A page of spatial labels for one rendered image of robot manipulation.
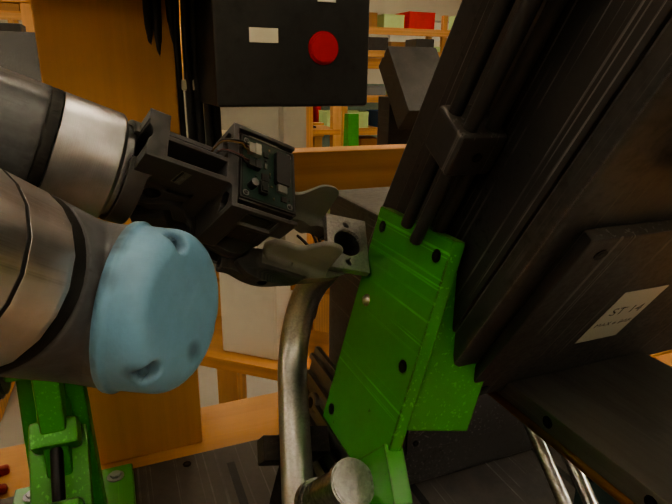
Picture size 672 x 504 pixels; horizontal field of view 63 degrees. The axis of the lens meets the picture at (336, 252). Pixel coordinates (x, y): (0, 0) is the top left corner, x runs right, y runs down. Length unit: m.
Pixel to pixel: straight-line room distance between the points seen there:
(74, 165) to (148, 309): 0.16
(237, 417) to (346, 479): 0.46
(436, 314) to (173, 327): 0.22
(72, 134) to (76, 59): 0.32
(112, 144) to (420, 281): 0.23
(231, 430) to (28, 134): 0.60
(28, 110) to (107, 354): 0.18
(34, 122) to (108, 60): 0.33
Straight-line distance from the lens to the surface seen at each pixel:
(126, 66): 0.69
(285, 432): 0.55
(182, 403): 0.81
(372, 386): 0.47
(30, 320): 0.22
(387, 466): 0.44
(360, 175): 0.87
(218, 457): 0.79
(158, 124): 0.38
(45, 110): 0.37
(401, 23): 8.12
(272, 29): 0.60
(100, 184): 0.37
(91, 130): 0.37
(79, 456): 0.65
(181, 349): 0.25
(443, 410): 0.47
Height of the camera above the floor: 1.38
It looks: 18 degrees down
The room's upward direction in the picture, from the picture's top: 1 degrees clockwise
